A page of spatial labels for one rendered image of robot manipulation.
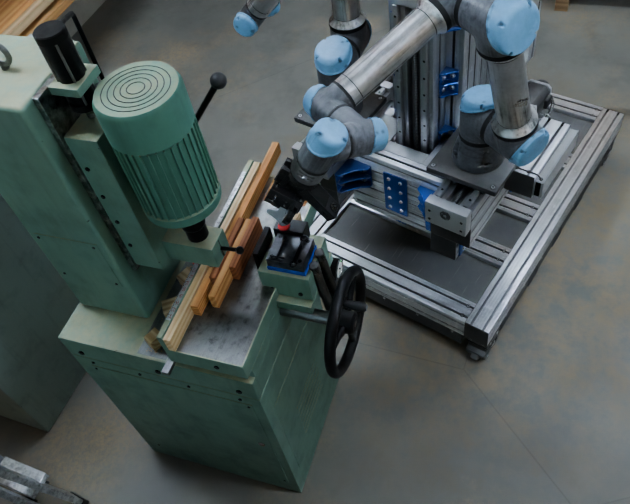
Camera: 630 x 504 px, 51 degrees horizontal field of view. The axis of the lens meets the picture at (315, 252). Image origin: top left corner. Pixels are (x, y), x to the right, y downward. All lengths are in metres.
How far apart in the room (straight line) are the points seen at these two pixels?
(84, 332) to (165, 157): 0.73
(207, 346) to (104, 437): 1.13
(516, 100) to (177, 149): 0.82
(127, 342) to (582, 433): 1.53
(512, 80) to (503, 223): 1.12
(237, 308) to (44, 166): 0.56
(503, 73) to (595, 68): 2.18
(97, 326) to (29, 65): 0.74
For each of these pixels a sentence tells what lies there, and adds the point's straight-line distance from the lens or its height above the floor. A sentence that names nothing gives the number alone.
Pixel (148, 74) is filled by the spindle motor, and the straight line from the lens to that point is 1.34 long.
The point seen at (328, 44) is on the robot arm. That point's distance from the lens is 2.11.
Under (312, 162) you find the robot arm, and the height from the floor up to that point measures 1.29.
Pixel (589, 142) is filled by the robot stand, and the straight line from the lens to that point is 3.00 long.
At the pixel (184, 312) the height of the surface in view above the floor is 0.95.
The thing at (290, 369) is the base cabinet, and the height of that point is 0.58.
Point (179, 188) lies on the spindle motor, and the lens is 1.37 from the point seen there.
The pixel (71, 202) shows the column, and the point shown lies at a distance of 1.51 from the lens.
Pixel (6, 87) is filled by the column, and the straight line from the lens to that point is 1.43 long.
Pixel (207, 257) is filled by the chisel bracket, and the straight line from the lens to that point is 1.59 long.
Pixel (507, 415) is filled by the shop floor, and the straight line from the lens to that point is 2.47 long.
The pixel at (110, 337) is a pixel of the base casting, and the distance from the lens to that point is 1.85.
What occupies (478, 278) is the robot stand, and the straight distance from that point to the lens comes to 2.50.
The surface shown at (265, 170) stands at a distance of 1.89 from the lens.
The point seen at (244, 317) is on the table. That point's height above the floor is 0.90.
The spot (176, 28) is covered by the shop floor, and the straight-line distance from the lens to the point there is 4.43.
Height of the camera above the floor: 2.23
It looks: 51 degrees down
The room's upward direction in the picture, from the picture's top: 12 degrees counter-clockwise
